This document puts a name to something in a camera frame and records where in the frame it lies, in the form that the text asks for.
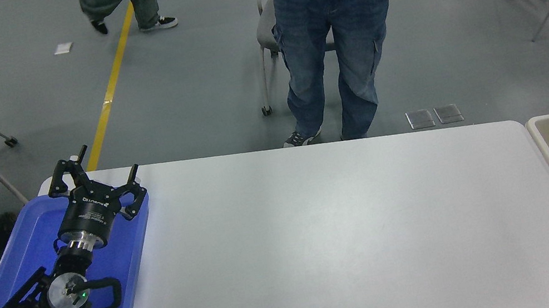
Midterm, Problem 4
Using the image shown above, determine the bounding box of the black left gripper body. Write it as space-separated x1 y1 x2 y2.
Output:
49 177 128 254

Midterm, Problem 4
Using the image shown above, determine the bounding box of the grey office chair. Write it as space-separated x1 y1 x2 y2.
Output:
242 0 348 117

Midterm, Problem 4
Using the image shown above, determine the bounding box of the silver floor plate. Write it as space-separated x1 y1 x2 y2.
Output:
405 106 437 131
433 101 466 126

